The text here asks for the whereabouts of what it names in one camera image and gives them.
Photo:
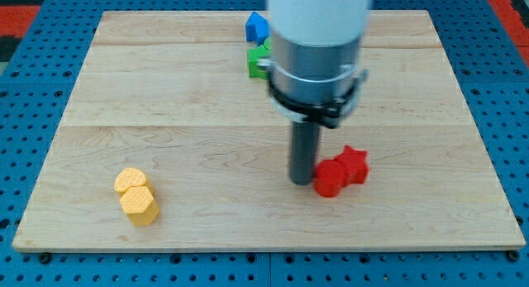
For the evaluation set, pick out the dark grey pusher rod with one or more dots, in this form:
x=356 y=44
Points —
x=304 y=143

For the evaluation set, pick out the wooden board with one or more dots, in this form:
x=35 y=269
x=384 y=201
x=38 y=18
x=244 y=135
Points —
x=168 y=93

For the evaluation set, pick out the blue cube block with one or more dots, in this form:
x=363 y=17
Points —
x=256 y=29

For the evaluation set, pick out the yellow hexagon block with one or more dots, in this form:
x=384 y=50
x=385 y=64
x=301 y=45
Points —
x=140 y=206

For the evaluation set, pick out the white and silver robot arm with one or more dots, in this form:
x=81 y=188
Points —
x=313 y=69

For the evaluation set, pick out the yellow heart block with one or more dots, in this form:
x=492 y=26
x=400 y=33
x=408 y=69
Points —
x=131 y=177

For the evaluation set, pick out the green star block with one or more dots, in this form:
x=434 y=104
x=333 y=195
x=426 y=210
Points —
x=252 y=58

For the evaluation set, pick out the red star block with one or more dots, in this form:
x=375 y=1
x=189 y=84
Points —
x=355 y=165

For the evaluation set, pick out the green round block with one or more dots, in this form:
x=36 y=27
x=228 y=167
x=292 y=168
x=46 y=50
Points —
x=267 y=44

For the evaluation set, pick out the red cylinder block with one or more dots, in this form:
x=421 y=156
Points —
x=329 y=179

